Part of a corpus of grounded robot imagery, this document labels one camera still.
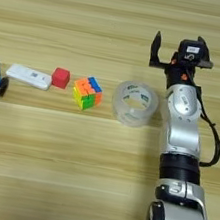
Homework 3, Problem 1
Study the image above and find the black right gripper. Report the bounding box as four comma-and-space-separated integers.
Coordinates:
145, 28, 218, 96

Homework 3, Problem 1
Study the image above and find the clear tape roll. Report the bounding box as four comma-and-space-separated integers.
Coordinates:
108, 77, 163, 132

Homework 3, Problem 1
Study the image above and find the multicolour puzzle cube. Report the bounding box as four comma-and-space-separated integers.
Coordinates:
69, 73, 106, 113

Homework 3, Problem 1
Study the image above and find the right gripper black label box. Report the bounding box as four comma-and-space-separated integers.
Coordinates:
176, 38, 208, 67

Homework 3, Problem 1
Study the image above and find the small red cube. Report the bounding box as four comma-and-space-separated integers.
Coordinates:
49, 66, 72, 91

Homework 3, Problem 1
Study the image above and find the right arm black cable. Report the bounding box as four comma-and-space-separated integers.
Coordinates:
170, 68, 220, 170

